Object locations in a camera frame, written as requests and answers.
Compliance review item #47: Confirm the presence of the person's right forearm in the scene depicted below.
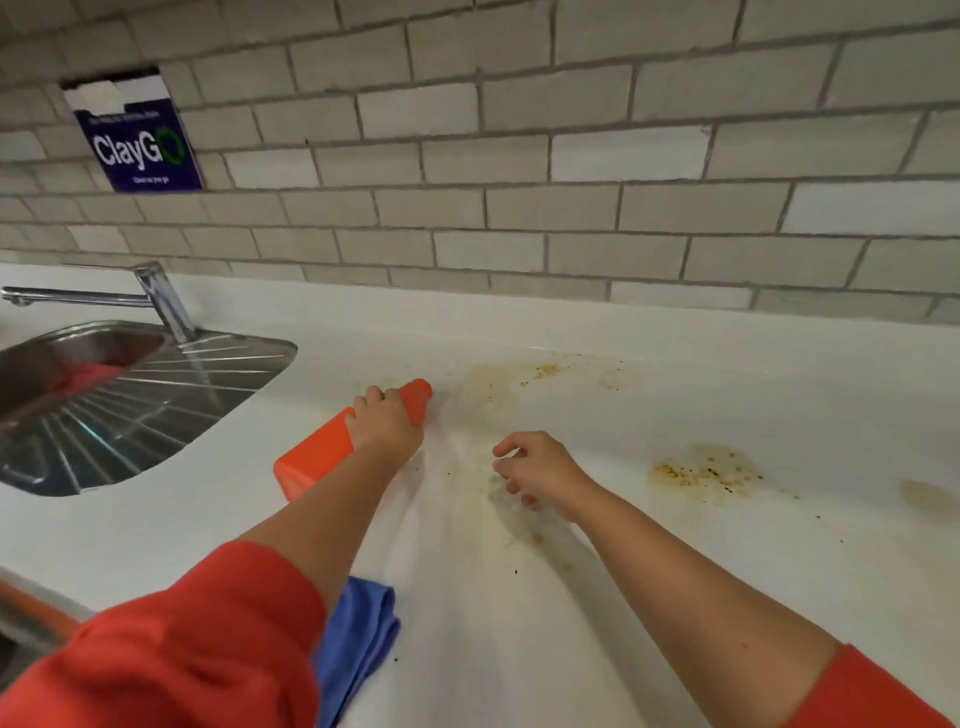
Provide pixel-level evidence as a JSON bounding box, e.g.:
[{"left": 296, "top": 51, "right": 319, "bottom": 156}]
[{"left": 573, "top": 483, "right": 841, "bottom": 728}]

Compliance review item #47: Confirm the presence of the person's right hand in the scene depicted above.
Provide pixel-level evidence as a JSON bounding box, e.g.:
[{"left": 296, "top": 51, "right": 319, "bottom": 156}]
[{"left": 491, "top": 431, "right": 599, "bottom": 524}]

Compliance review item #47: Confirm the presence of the steel sink faucet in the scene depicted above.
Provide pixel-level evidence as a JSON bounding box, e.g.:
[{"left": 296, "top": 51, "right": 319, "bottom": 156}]
[{"left": 0, "top": 261, "right": 199, "bottom": 346}]

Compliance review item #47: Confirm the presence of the person's left hand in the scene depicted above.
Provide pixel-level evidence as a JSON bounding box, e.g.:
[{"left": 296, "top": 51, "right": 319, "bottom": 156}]
[{"left": 343, "top": 386, "right": 426, "bottom": 472}]

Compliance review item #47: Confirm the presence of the red sleeve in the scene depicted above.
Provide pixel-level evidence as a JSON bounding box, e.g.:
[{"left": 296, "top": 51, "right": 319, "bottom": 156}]
[
  {"left": 783, "top": 644, "right": 954, "bottom": 728},
  {"left": 0, "top": 541, "right": 328, "bottom": 728}
]

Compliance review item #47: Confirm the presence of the grey metal object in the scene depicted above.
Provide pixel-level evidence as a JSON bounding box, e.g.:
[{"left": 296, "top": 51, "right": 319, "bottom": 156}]
[{"left": 0, "top": 320, "right": 299, "bottom": 499}]

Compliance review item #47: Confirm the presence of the blue wall sign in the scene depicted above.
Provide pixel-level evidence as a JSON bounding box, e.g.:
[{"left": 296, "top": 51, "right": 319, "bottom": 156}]
[{"left": 62, "top": 67, "right": 205, "bottom": 195}]

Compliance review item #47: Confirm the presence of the blue cloth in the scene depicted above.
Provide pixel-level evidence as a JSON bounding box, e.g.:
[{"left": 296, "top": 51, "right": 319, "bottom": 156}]
[{"left": 311, "top": 575, "right": 403, "bottom": 728}]

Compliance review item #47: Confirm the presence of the white countertop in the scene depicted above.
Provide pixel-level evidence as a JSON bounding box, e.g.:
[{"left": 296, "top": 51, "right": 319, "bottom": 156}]
[{"left": 0, "top": 262, "right": 960, "bottom": 728}]

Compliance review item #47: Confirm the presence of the large red plastic bottle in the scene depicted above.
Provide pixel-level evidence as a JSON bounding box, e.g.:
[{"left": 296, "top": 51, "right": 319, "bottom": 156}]
[{"left": 272, "top": 378, "right": 434, "bottom": 502}]

